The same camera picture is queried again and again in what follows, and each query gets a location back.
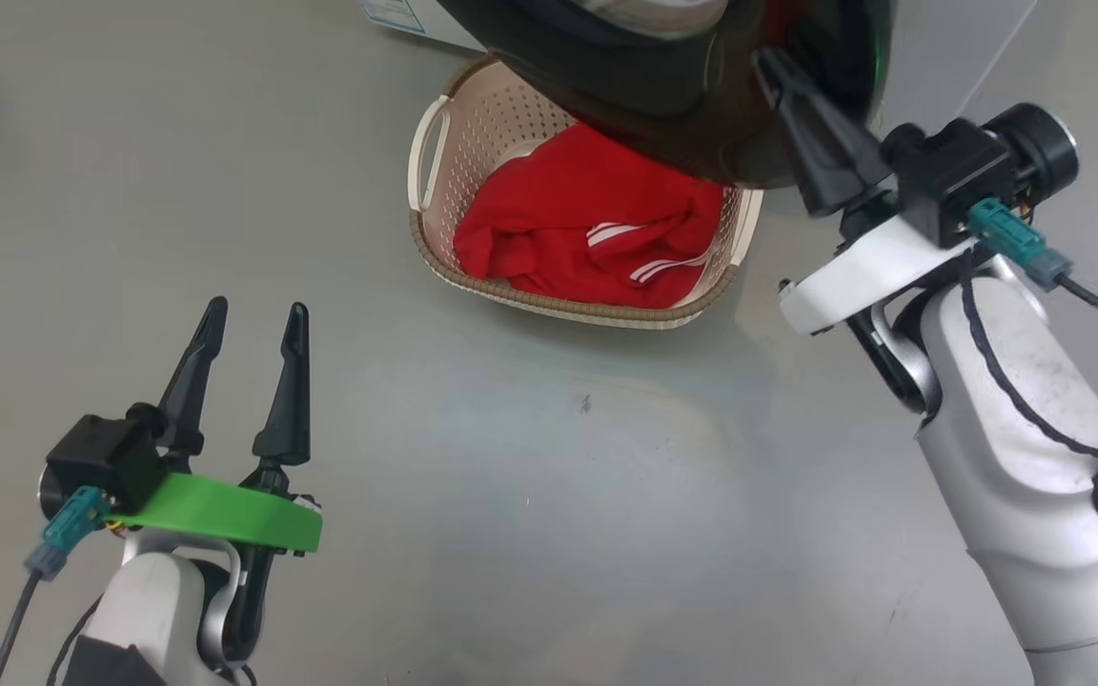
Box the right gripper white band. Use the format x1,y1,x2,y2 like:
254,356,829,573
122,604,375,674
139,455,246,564
752,48,979,415

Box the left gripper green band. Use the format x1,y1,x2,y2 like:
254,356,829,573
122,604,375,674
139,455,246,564
109,296,323,663

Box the black round glass washer door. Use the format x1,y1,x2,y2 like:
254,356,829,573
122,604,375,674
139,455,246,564
435,0,896,189

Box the red garment with white stripes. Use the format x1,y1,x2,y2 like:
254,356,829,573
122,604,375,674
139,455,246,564
453,121,727,311

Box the cream perforated basket brown rim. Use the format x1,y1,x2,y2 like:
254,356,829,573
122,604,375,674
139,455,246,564
407,55,765,331

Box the blue energy label sticker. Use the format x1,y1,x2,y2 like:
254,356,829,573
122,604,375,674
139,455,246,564
358,0,428,37

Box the right camera cable teal plug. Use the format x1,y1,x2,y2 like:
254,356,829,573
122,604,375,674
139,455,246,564
966,197,1098,336

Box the camera cable teal plug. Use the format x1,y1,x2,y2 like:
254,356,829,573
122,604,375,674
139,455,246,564
0,486,112,686
966,197,1098,336

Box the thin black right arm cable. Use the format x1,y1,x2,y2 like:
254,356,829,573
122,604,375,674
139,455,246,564
959,272,1098,460

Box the left camera cable teal plug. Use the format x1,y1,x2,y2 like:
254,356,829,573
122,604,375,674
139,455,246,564
0,486,112,686

